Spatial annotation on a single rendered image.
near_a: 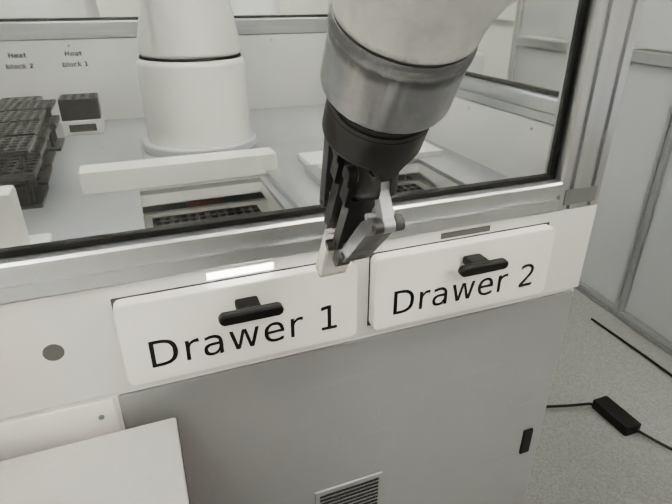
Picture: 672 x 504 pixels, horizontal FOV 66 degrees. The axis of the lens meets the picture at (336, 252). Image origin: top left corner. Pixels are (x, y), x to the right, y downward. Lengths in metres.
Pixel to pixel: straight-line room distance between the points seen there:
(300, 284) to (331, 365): 0.16
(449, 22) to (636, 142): 2.11
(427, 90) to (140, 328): 0.44
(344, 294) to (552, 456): 1.22
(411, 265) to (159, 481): 0.39
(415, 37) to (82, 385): 0.55
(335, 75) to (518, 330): 0.66
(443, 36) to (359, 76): 0.05
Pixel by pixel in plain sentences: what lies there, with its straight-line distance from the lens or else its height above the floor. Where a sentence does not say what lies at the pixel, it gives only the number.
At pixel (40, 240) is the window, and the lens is 0.62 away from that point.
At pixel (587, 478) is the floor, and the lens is 1.76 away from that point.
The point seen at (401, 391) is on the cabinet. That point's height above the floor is 0.68.
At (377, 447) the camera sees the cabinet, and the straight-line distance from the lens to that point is 0.91.
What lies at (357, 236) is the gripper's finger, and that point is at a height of 1.06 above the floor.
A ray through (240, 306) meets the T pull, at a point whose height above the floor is 0.91.
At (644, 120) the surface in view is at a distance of 2.35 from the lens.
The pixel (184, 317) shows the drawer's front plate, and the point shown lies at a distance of 0.63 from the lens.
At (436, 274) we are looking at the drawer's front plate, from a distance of 0.73.
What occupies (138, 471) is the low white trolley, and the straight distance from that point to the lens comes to 0.66.
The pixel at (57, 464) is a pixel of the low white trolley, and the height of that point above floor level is 0.76.
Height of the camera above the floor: 1.23
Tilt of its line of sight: 26 degrees down
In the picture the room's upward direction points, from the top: straight up
